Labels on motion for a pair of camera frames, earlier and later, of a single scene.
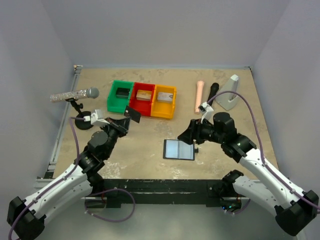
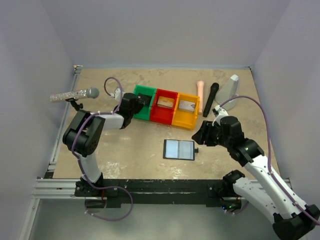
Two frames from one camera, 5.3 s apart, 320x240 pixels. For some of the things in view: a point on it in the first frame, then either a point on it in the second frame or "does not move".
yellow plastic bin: [163, 109] → [186, 119]
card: [143, 95] → [165, 102]
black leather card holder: [177, 149] does not move
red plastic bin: [141, 100] → [163, 114]
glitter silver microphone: [91, 92] does not move
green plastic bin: [119, 96] → [144, 112]
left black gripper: [121, 125] → [140, 103]
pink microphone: [199, 96] does not move
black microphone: [214, 89] does not move
